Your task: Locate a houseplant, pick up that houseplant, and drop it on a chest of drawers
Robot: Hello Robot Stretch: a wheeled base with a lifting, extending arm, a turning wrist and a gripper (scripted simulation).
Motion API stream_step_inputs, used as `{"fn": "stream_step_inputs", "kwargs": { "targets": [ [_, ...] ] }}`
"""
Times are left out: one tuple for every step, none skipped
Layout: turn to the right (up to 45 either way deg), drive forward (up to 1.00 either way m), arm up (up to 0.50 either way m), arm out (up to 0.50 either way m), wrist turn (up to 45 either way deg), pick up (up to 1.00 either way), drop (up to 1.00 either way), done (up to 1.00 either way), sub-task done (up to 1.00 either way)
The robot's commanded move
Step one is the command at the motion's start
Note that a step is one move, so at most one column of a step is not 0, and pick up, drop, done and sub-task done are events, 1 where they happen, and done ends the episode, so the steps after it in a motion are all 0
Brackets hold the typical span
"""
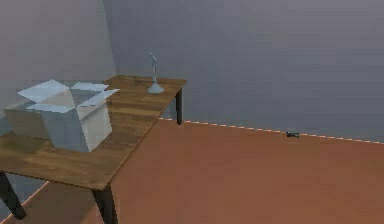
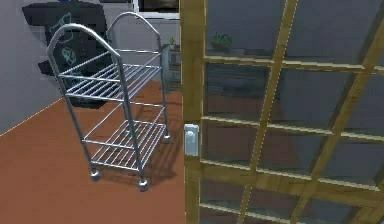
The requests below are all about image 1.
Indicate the grey statuette on round base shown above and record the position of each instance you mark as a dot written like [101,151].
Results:
[154,87]

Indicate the brown wooden table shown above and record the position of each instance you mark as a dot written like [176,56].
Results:
[133,113]

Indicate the open white cardboard box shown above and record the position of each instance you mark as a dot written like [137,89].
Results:
[71,120]

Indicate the small black floor object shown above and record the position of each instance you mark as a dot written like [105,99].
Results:
[292,134]

